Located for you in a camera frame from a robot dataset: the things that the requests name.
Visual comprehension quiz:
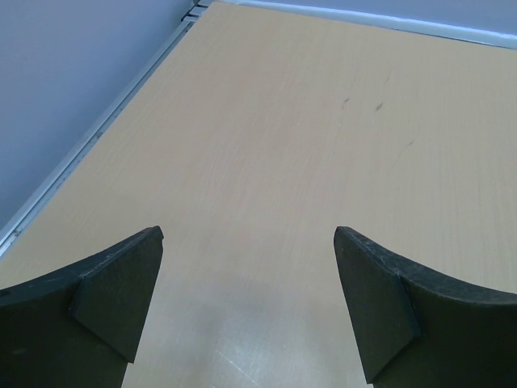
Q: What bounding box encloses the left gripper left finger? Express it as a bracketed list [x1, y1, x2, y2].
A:
[1, 226, 163, 387]

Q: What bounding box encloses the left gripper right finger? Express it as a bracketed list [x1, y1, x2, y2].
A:
[334, 226, 516, 387]

